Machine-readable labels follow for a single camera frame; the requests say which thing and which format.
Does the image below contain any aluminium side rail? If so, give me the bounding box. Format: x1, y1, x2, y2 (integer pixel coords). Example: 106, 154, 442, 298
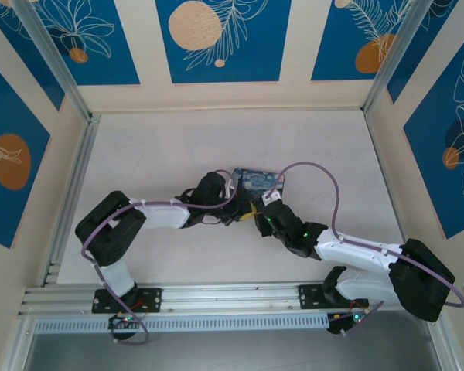
41, 113, 102, 288

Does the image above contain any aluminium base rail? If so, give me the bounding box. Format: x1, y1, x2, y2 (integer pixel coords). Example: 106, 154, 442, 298
17, 280, 438, 316

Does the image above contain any aluminium frame post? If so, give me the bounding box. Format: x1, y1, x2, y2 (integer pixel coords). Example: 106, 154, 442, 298
11, 0, 93, 121
362, 0, 462, 117

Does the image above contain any grey metal sheet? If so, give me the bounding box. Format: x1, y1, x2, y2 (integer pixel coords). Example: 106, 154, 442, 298
22, 331, 440, 371

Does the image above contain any blue floral wall poster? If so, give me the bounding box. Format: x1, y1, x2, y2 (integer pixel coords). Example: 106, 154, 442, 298
0, 53, 52, 250
0, 0, 66, 112
155, 0, 293, 84
403, 36, 464, 240
22, 0, 142, 87
311, 0, 415, 82
386, 0, 464, 104

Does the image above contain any grey slotted cable duct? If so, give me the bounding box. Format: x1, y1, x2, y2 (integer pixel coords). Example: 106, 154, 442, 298
34, 311, 332, 334

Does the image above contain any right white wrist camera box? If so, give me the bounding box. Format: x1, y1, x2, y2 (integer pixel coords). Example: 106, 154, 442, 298
260, 190, 284, 206

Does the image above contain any starry night print box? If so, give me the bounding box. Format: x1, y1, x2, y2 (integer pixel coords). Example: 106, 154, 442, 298
231, 167, 288, 206

